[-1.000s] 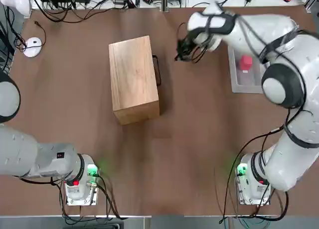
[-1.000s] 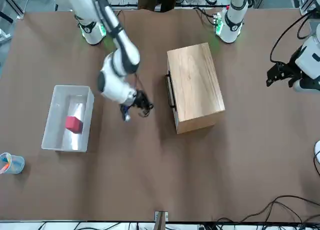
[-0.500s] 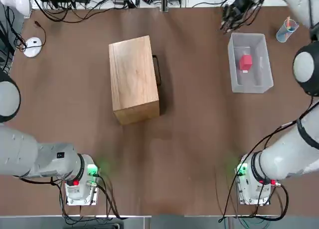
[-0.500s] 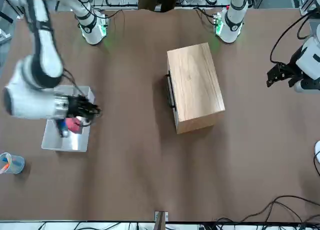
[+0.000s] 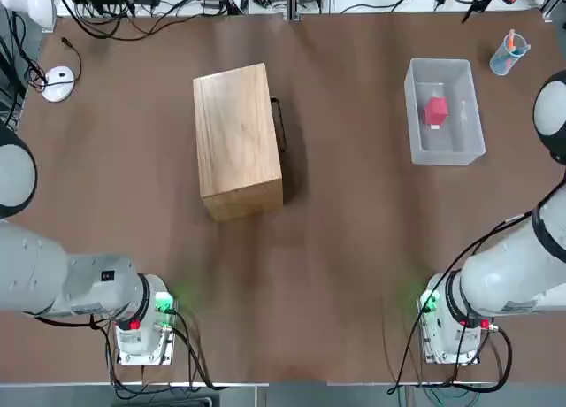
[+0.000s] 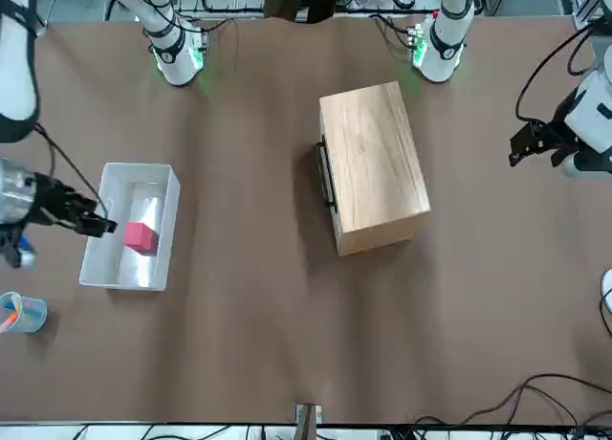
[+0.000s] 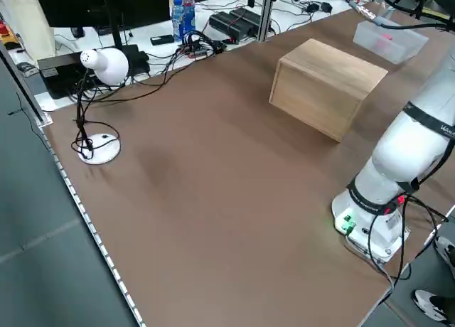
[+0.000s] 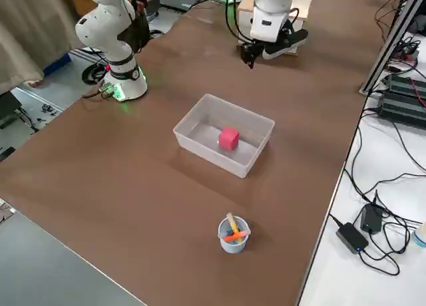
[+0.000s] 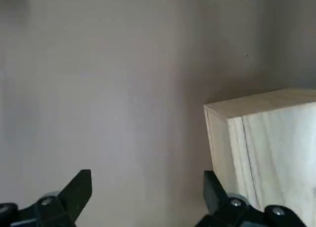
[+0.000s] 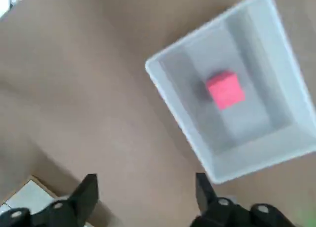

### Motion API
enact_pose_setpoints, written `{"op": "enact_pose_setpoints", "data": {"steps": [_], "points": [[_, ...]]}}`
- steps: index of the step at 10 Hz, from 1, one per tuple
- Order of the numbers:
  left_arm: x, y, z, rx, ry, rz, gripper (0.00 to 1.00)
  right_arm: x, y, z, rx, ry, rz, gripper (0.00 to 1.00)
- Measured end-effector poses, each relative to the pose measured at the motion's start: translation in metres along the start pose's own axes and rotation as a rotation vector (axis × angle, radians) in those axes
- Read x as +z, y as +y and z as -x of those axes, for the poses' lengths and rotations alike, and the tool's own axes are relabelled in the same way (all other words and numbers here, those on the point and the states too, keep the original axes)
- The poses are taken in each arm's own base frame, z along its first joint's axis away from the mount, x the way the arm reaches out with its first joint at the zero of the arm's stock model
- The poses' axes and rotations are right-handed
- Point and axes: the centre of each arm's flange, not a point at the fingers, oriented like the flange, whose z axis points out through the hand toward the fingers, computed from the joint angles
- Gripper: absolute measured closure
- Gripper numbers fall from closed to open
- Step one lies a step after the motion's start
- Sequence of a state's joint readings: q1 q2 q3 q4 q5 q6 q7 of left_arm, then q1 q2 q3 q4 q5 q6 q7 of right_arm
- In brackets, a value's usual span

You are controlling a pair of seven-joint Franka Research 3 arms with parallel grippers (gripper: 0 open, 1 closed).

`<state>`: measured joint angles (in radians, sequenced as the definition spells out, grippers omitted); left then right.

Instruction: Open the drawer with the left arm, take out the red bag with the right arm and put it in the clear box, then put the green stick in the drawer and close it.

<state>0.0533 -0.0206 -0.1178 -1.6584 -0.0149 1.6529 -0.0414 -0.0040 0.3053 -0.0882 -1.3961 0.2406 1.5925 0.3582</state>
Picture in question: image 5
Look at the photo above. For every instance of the wooden drawer cabinet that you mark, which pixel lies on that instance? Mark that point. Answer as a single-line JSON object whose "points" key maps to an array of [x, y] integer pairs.
{"points": [[236, 132]]}

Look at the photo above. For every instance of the white desk lamp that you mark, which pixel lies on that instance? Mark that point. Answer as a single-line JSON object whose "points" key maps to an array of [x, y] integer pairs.
{"points": [[57, 86]]}

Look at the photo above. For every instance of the red bag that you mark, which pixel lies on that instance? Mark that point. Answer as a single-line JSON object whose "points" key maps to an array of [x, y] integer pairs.
{"points": [[435, 110]]}

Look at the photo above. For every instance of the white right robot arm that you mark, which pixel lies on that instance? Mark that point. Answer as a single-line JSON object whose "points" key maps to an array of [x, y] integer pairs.
{"points": [[508, 274]]}

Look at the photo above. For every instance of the aluminium frame post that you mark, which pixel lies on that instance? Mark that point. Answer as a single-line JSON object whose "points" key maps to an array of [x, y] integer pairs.
{"points": [[292, 0]]}

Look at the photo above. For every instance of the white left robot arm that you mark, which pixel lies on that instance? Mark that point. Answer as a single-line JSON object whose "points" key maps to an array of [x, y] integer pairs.
{"points": [[35, 265]]}

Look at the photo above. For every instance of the clear plastic box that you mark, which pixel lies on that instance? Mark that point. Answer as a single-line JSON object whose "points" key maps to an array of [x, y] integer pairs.
{"points": [[442, 150]]}

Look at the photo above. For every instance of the clear cup with pens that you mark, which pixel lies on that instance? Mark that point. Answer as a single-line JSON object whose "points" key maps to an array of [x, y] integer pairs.
{"points": [[506, 55]]}

